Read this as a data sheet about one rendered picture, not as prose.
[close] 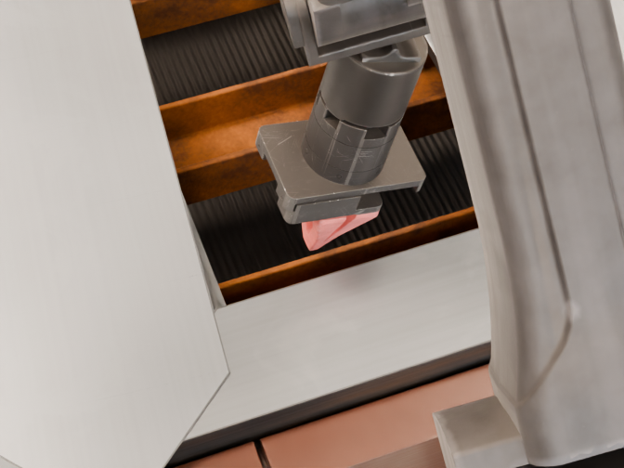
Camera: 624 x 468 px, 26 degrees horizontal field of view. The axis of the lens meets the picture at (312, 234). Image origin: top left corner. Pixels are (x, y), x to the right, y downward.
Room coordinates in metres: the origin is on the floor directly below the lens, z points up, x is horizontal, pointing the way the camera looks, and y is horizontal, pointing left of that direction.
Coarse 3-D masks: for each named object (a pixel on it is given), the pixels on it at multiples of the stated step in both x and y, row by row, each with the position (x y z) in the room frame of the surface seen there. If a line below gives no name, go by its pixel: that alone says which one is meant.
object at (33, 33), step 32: (0, 0) 0.80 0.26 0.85; (32, 0) 0.80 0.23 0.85; (64, 0) 0.80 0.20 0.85; (96, 0) 0.80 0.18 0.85; (128, 0) 0.80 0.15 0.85; (0, 32) 0.76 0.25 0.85; (32, 32) 0.76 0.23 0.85; (64, 32) 0.76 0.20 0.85; (96, 32) 0.76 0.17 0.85; (128, 32) 0.76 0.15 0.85
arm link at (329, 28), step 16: (320, 0) 0.53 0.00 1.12; (336, 0) 0.53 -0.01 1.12; (352, 0) 0.53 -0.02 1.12; (368, 0) 0.55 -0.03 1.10; (384, 0) 0.55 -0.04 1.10; (400, 0) 0.55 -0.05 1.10; (416, 0) 0.55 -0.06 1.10; (320, 16) 0.53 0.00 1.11; (336, 16) 0.53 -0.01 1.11; (352, 16) 0.54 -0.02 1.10; (368, 16) 0.54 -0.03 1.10; (384, 16) 0.55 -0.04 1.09; (400, 16) 0.55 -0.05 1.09; (416, 16) 0.55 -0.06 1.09; (320, 32) 0.53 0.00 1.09; (336, 32) 0.54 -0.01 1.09; (352, 32) 0.54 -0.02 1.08; (368, 32) 0.55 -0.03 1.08
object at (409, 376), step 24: (432, 48) 0.77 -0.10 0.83; (216, 288) 0.53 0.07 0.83; (432, 360) 0.46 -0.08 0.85; (456, 360) 0.47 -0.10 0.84; (480, 360) 0.47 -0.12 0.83; (360, 384) 0.44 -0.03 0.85; (384, 384) 0.45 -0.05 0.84; (408, 384) 0.45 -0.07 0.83; (288, 408) 0.42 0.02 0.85; (312, 408) 0.43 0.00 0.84; (336, 408) 0.44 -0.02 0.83; (216, 432) 0.41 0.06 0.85; (240, 432) 0.41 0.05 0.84; (264, 432) 0.42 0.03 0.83; (192, 456) 0.40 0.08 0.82
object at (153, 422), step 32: (192, 384) 0.44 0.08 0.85; (32, 416) 0.42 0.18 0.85; (64, 416) 0.42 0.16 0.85; (96, 416) 0.42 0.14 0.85; (128, 416) 0.42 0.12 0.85; (160, 416) 0.42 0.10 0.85; (192, 416) 0.42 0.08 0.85; (0, 448) 0.39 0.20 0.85; (32, 448) 0.39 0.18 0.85; (64, 448) 0.39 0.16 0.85; (96, 448) 0.39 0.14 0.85; (128, 448) 0.39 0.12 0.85; (160, 448) 0.39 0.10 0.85
